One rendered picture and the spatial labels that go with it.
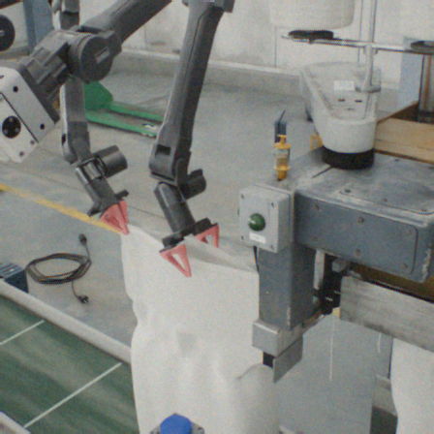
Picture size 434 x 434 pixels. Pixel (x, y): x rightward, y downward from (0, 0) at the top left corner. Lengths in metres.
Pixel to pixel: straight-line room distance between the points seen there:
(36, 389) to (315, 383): 1.15
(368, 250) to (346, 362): 1.92
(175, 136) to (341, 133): 0.41
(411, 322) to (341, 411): 1.47
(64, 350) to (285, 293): 1.36
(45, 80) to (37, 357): 1.41
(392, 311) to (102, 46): 0.69
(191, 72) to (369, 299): 0.58
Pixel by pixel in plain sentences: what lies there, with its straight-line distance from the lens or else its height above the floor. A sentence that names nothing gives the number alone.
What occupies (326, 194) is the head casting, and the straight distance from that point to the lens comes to 1.01.
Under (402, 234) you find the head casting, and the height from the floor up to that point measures 1.31.
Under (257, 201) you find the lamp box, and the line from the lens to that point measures 1.01.
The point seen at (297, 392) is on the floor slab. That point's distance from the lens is 2.71.
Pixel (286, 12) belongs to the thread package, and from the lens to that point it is 1.29.
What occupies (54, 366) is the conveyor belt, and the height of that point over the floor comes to 0.38.
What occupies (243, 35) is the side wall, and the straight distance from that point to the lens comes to 7.56.
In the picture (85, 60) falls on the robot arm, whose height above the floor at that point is 1.51.
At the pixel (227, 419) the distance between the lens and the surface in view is 1.52.
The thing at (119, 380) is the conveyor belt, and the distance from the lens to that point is 2.18.
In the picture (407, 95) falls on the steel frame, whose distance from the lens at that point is 6.16.
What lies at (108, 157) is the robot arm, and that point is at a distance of 1.66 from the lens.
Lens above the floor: 1.71
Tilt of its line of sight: 24 degrees down
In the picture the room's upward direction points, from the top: 1 degrees counter-clockwise
